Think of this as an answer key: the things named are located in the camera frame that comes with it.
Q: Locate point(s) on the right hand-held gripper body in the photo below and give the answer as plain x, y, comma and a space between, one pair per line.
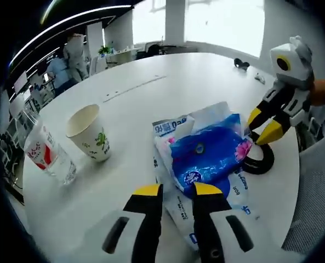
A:
291, 65

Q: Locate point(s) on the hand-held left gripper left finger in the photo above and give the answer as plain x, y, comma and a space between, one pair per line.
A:
147, 219

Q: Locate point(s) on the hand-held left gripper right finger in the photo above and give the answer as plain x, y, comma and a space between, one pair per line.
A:
208, 219

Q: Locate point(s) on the wet wipes pack blue lid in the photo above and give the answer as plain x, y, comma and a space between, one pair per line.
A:
178, 211

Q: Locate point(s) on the blue tissue pack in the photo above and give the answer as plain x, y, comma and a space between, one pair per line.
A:
206, 161

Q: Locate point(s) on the white paper cup green print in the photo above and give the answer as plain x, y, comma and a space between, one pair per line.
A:
92, 137

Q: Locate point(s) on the clear plastic bottle red label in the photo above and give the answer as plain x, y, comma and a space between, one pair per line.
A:
44, 153

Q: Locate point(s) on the small white object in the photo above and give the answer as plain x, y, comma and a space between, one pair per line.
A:
259, 78

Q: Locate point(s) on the small black object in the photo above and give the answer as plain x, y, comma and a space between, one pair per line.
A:
241, 64

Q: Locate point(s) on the white mesh office chair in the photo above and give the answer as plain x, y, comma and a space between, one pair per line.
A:
313, 191

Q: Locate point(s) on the green potted plant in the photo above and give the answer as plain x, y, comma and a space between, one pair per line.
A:
104, 50

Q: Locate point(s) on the pink-lit monitor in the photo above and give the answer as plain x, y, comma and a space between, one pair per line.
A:
20, 82

